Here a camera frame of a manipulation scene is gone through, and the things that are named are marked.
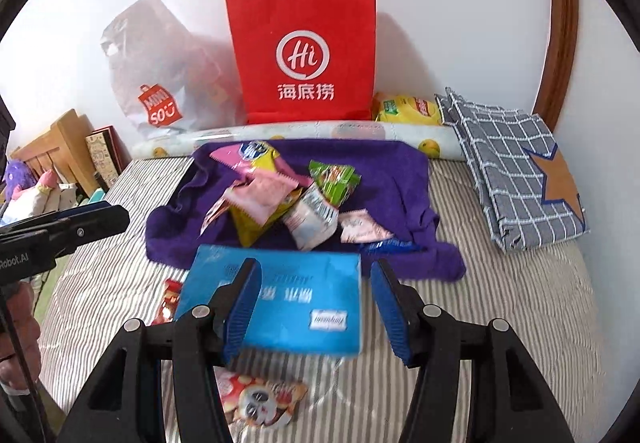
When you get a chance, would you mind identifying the red snack packet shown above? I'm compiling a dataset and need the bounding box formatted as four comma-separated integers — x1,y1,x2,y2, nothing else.
152,279,182,325

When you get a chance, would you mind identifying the pink panda snack bag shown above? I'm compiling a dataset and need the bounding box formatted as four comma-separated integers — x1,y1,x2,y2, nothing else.
215,367,308,429

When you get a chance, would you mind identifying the blue snack packet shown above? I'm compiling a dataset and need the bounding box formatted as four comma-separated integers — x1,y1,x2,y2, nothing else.
358,238,421,257

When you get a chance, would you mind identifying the olive yellow snack packet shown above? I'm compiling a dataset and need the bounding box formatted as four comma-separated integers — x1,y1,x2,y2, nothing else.
230,188,303,248

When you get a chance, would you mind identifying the pink toy story candy packet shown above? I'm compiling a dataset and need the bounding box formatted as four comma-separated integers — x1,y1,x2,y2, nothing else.
200,175,298,235

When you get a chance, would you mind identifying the pink yellow chips bag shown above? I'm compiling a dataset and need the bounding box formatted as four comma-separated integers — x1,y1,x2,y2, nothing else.
209,140,311,187

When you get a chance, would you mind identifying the white pink snack packet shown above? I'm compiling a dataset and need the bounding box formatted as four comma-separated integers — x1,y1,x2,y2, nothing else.
283,183,338,251

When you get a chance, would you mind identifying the green snack packet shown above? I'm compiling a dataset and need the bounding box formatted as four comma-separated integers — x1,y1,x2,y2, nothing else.
308,160,361,208

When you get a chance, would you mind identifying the pale pink nougat packet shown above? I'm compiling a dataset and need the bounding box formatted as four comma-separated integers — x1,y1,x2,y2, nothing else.
338,209,394,244

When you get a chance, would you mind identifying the left hand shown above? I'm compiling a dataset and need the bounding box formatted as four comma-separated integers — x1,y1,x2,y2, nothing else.
1,281,41,391

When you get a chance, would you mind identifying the purple plush toy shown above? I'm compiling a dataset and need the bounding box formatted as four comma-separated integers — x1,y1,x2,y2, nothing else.
3,160,37,201

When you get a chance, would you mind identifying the patterned brown book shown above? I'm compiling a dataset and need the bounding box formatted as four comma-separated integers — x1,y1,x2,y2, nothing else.
85,125,128,188

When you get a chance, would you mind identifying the striped quilted mattress cover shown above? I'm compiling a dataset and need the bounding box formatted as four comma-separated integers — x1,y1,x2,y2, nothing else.
39,158,604,442

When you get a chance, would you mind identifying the blue tissue pack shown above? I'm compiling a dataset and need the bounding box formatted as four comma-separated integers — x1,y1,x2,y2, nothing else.
175,246,362,357

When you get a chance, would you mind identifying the white Miniso plastic bag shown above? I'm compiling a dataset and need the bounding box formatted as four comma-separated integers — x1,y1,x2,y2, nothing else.
101,0,245,140

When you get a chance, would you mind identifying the purple towel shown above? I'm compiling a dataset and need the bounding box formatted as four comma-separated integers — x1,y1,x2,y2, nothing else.
145,140,465,281

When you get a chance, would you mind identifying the fruit print rolled mat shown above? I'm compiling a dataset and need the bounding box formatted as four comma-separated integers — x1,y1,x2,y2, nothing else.
131,121,464,161

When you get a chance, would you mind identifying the yellow tea bag pack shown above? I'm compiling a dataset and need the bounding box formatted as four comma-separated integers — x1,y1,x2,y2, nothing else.
372,93,442,125

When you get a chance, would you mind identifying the red paper shopping bag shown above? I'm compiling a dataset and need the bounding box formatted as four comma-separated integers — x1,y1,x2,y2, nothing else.
226,0,376,124

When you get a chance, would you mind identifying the brown wooden door frame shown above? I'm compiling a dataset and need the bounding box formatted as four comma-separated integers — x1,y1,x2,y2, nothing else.
534,0,579,131

